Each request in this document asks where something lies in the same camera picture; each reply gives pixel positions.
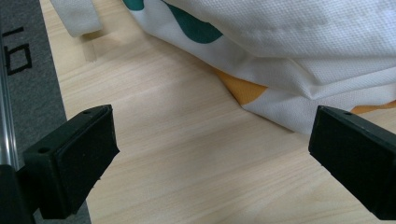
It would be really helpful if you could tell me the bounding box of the silver metal rail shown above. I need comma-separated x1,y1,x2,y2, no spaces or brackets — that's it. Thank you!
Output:
0,29,20,171

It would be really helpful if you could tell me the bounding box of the grey floor mat with black print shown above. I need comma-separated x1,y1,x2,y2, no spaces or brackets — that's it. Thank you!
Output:
0,0,92,224

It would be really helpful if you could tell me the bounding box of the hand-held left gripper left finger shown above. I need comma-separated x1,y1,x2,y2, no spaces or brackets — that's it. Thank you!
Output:
17,104,120,220

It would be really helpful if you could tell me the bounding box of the white fabric bag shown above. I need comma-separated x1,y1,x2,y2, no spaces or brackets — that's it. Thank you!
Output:
49,0,396,135

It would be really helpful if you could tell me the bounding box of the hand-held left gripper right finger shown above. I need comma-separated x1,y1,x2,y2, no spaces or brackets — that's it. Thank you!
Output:
308,105,396,221

